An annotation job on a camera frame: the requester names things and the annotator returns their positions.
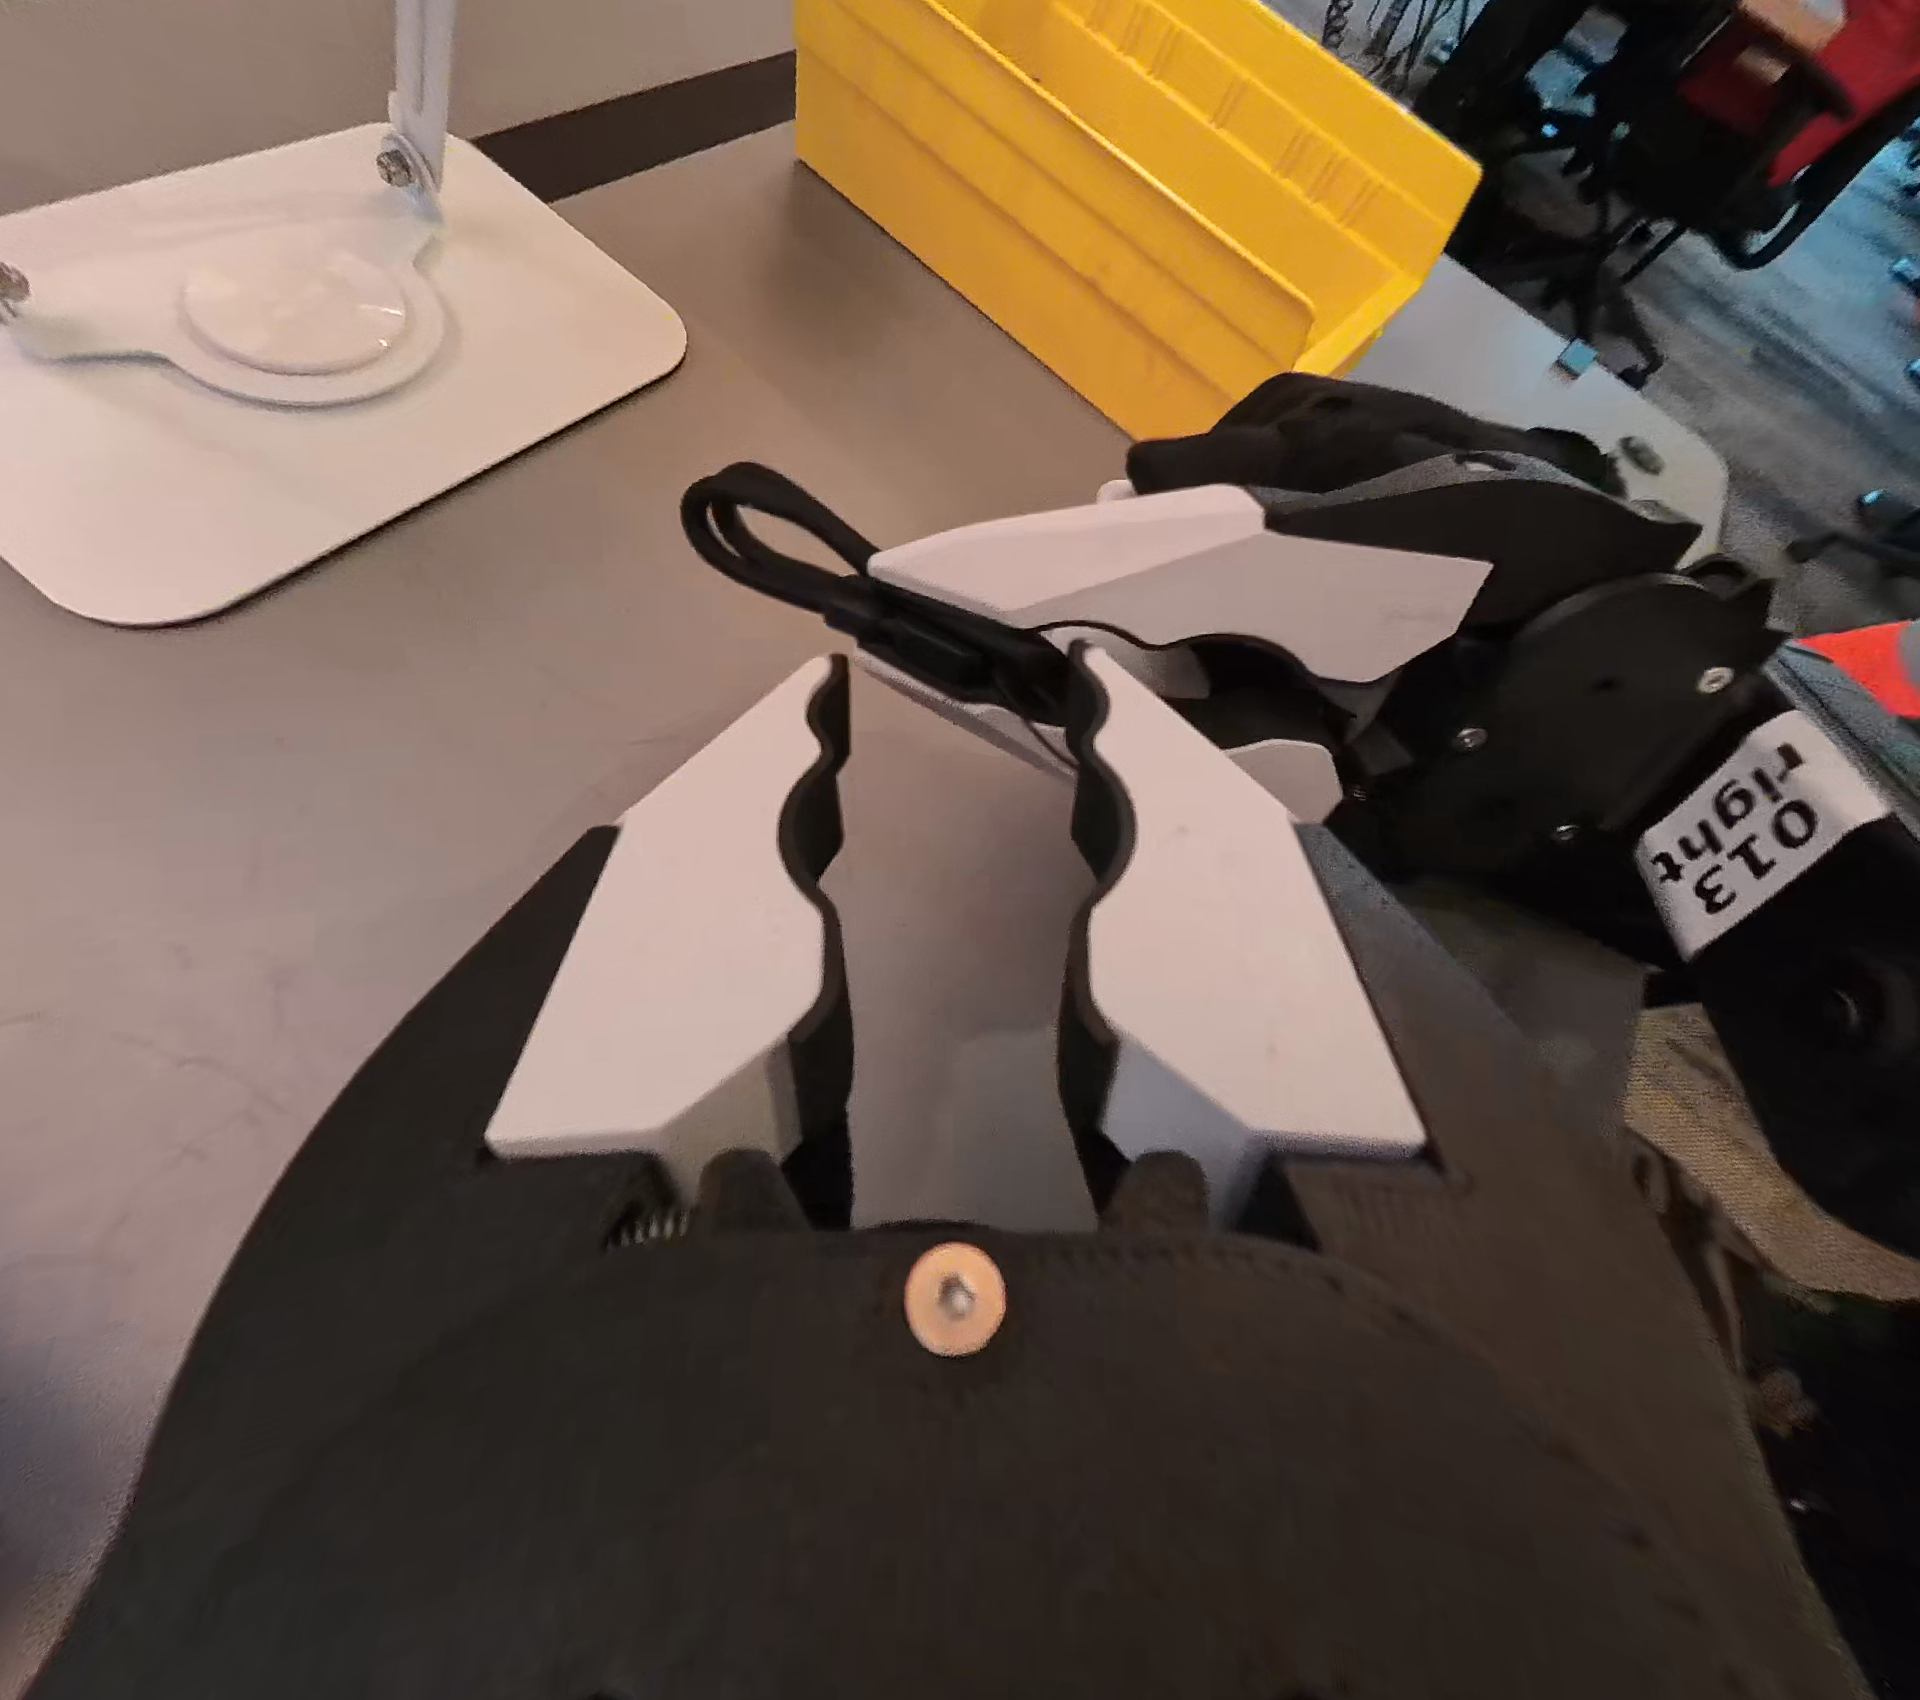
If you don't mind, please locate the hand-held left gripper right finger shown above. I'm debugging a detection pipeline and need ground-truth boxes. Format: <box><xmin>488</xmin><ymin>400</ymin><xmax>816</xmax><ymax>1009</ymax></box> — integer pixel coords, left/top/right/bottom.
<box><xmin>1054</xmin><ymin>645</ymin><xmax>1431</xmax><ymax>1231</ymax></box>

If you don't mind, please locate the orange traffic cone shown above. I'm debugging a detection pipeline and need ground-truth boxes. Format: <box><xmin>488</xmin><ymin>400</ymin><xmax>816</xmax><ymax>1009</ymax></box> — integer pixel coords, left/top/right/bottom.
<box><xmin>1792</xmin><ymin>617</ymin><xmax>1920</xmax><ymax>720</ymax></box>

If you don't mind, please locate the white stand base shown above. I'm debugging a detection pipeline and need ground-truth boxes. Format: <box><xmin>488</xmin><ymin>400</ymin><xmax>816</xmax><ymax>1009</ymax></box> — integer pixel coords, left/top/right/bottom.
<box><xmin>0</xmin><ymin>0</ymin><xmax>691</xmax><ymax>630</ymax></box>

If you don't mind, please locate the red chair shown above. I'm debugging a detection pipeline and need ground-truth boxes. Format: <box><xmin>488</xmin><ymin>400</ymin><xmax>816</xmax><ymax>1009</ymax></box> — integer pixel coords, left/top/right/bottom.
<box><xmin>1672</xmin><ymin>0</ymin><xmax>1920</xmax><ymax>262</ymax></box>

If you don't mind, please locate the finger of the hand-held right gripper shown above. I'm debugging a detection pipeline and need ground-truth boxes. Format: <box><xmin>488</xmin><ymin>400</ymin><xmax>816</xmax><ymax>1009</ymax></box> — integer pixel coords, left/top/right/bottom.
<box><xmin>867</xmin><ymin>482</ymin><xmax>1499</xmax><ymax>700</ymax></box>
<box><xmin>858</xmin><ymin>659</ymin><xmax>1349</xmax><ymax>829</ymax></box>

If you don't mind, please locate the black wrist strap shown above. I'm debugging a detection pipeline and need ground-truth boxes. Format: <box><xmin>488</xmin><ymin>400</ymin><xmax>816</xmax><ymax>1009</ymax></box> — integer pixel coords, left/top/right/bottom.
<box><xmin>678</xmin><ymin>462</ymin><xmax>1091</xmax><ymax>743</ymax></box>

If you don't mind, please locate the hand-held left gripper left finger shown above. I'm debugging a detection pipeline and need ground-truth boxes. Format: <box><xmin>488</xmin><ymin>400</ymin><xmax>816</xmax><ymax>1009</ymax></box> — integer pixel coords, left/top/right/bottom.
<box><xmin>483</xmin><ymin>655</ymin><xmax>861</xmax><ymax>1231</ymax></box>

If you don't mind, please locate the yellow plastic bin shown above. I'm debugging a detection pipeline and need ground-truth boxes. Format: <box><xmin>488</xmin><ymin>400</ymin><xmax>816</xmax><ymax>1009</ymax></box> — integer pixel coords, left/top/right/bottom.
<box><xmin>783</xmin><ymin>0</ymin><xmax>1485</xmax><ymax>442</ymax></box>

